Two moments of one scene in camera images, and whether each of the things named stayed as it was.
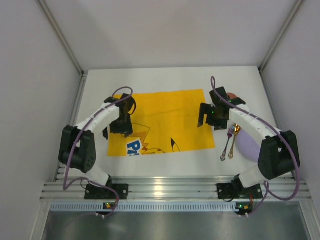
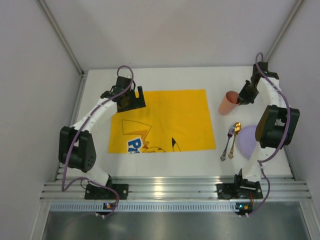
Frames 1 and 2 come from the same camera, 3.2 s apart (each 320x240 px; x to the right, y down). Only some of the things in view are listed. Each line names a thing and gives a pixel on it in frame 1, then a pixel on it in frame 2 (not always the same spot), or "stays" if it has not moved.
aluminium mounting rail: (174, 187) stays
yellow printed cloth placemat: (164, 121) stays
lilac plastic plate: (248, 145) stays
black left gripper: (121, 127) → (133, 104)
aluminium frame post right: (280, 34) stays
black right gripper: (206, 113) → (246, 94)
